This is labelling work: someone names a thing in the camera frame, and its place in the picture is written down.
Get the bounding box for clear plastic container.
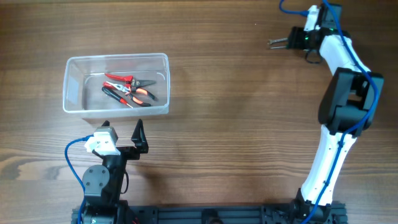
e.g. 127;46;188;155
63;53;170;119

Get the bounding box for blue right cable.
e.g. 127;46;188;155
278;0;380;224

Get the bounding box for blue left cable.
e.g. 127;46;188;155
64;135;95;224

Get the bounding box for orange black long-nose pliers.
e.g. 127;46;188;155
103;82;156;107

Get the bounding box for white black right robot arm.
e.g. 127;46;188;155
287;1;384;223

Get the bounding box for silver combination wrench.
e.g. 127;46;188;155
268;38;289;45

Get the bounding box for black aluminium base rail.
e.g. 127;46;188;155
70;202;348;224

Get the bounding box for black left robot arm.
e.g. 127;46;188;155
71;120;149;224

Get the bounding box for green handled screwdriver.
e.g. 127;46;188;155
269;46;288;49

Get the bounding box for black red handled screwdriver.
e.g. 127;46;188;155
101;86;132;108

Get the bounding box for red handled snips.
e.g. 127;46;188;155
105;73;156;88

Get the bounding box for blue cable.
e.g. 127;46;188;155
64;135;95;224
278;0;380;224

